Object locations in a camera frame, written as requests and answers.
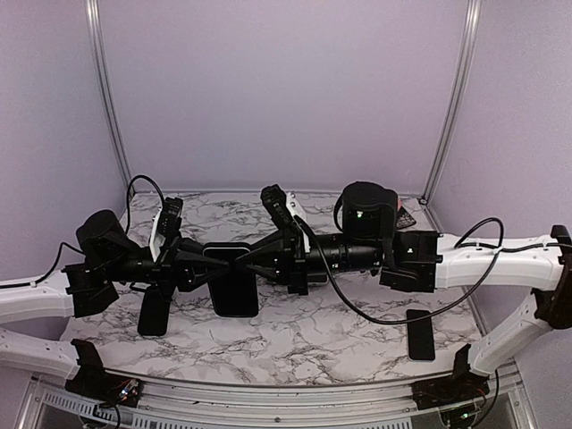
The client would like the black phone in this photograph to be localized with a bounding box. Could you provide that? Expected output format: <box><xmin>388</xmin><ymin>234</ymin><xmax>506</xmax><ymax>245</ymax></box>
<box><xmin>207</xmin><ymin>267</ymin><xmax>259</xmax><ymax>318</ymax></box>
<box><xmin>406</xmin><ymin>309</ymin><xmax>436</xmax><ymax>362</ymax></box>

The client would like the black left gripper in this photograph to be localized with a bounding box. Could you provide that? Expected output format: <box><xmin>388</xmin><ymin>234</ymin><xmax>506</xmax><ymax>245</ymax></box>
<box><xmin>104</xmin><ymin>231</ymin><xmax>232</xmax><ymax>303</ymax></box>

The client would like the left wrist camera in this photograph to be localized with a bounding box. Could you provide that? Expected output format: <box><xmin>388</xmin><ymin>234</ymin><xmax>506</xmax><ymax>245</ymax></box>
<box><xmin>148</xmin><ymin>198</ymin><xmax>183</xmax><ymax>263</ymax></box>

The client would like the aluminium front rail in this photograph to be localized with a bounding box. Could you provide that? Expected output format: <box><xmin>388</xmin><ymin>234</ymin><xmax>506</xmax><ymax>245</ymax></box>
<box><xmin>17</xmin><ymin>357</ymin><xmax>537</xmax><ymax>429</ymax></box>

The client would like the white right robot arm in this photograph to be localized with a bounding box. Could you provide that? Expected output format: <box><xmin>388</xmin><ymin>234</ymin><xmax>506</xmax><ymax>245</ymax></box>
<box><xmin>235</xmin><ymin>181</ymin><xmax>571</xmax><ymax>400</ymax></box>

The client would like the left aluminium corner post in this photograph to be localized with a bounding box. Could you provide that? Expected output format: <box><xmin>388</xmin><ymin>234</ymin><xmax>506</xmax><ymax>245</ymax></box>
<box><xmin>85</xmin><ymin>0</ymin><xmax>134</xmax><ymax>197</ymax></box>

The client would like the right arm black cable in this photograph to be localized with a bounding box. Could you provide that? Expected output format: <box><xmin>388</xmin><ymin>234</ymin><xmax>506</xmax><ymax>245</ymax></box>
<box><xmin>292</xmin><ymin>216</ymin><xmax>506</xmax><ymax>326</ymax></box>

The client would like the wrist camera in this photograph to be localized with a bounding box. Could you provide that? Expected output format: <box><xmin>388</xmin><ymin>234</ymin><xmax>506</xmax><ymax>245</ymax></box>
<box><xmin>148</xmin><ymin>198</ymin><xmax>183</xmax><ymax>263</ymax></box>
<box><xmin>260</xmin><ymin>184</ymin><xmax>305</xmax><ymax>236</ymax></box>

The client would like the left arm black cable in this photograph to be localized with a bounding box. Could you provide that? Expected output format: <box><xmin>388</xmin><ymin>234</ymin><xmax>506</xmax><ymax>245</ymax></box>
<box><xmin>123</xmin><ymin>173</ymin><xmax>166</xmax><ymax>233</ymax></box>

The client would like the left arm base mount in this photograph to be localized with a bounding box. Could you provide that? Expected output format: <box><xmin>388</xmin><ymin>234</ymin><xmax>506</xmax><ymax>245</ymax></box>
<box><xmin>64</xmin><ymin>339</ymin><xmax>141</xmax><ymax>408</ymax></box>

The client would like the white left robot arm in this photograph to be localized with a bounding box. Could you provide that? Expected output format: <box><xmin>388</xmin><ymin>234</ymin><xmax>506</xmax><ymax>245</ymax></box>
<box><xmin>1</xmin><ymin>208</ymin><xmax>229</xmax><ymax>337</ymax></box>

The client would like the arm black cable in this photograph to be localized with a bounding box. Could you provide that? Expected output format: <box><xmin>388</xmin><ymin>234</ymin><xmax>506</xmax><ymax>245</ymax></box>
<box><xmin>292</xmin><ymin>216</ymin><xmax>506</xmax><ymax>326</ymax></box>
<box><xmin>123</xmin><ymin>173</ymin><xmax>166</xmax><ymax>233</ymax></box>

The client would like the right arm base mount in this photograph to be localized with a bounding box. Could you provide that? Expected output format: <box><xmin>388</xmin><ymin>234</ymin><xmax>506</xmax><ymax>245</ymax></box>
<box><xmin>411</xmin><ymin>344</ymin><xmax>490</xmax><ymax>410</ymax></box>

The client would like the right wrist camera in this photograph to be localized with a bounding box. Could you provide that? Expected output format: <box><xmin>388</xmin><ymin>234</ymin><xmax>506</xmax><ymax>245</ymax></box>
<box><xmin>260</xmin><ymin>184</ymin><xmax>305</xmax><ymax>236</ymax></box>

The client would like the black patterned rectangular plate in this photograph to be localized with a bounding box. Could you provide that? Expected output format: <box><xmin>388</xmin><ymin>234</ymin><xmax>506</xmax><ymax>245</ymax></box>
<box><xmin>396</xmin><ymin>206</ymin><xmax>416</xmax><ymax>230</ymax></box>

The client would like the black phone case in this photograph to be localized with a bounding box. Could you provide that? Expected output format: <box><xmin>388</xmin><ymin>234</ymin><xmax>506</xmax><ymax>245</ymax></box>
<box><xmin>202</xmin><ymin>242</ymin><xmax>251</xmax><ymax>268</ymax></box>
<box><xmin>137</xmin><ymin>290</ymin><xmax>171</xmax><ymax>337</ymax></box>

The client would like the right aluminium corner post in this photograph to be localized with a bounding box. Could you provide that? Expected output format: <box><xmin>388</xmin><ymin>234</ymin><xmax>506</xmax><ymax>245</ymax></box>
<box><xmin>422</xmin><ymin>0</ymin><xmax>483</xmax><ymax>205</ymax></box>

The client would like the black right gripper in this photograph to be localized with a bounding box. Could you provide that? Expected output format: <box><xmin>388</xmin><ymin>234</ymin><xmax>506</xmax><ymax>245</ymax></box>
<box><xmin>236</xmin><ymin>225</ymin><xmax>384</xmax><ymax>296</ymax></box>

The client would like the aluminium corner post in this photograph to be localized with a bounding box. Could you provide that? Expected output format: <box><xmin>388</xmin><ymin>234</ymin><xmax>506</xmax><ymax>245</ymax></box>
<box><xmin>85</xmin><ymin>0</ymin><xmax>134</xmax><ymax>197</ymax></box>
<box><xmin>422</xmin><ymin>0</ymin><xmax>483</xmax><ymax>205</ymax></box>

